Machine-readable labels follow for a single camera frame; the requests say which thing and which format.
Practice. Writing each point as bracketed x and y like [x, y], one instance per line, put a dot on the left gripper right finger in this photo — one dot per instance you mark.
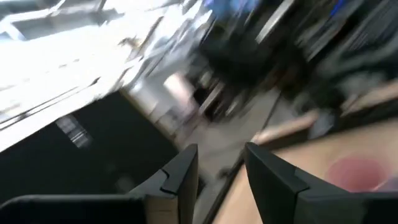
[270, 186]

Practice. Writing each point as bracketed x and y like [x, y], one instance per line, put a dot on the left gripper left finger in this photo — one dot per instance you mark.
[183, 186]

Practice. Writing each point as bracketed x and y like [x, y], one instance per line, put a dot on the pink cup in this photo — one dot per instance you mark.
[354, 174]

